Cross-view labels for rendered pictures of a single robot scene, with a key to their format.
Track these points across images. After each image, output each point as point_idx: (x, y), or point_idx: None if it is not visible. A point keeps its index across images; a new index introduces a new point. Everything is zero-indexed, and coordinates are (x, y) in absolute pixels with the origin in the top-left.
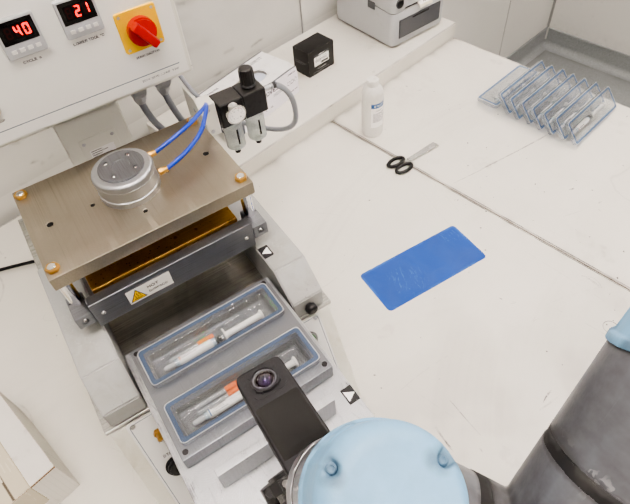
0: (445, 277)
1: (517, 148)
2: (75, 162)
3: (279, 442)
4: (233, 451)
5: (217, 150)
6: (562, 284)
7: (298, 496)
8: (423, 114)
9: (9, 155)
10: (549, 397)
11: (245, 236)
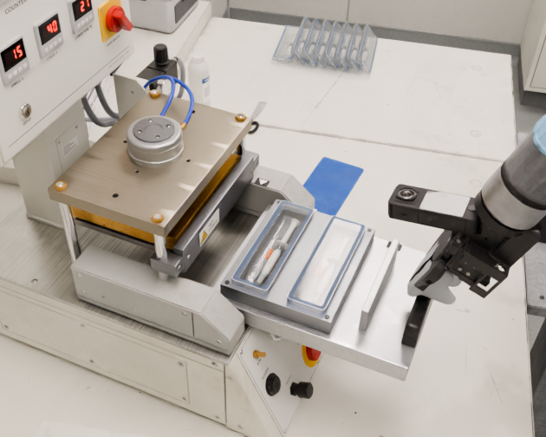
0: (347, 193)
1: (328, 88)
2: (52, 162)
3: (449, 211)
4: (349, 310)
5: (199, 107)
6: (427, 168)
7: (544, 151)
8: (234, 82)
9: None
10: None
11: (250, 169)
